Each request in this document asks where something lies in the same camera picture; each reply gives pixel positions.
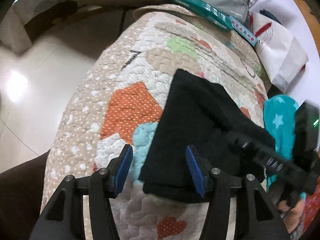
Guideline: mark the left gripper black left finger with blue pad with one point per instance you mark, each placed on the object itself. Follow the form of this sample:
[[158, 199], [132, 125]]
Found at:
[[63, 216]]

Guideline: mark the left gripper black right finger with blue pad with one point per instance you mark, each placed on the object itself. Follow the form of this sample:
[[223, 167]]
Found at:
[[256, 216]]

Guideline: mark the black pants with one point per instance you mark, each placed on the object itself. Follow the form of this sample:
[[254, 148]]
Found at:
[[199, 113]]

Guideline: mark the right hand, black glove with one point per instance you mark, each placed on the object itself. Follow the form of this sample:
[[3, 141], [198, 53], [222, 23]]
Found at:
[[293, 216]]

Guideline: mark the teal star blanket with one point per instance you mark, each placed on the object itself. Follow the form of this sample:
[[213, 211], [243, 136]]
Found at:
[[279, 120]]

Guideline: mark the white paper shopping bag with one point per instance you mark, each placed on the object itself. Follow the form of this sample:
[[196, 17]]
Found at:
[[279, 51]]

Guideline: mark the quilted patchwork bed cover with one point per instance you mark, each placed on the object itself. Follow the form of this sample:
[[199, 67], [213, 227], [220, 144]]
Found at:
[[121, 101]]

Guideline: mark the light blue dotted box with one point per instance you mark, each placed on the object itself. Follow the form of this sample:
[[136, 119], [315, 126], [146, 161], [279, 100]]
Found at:
[[243, 31]]

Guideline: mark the long teal cardboard box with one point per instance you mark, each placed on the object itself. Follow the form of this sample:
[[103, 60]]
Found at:
[[207, 12]]

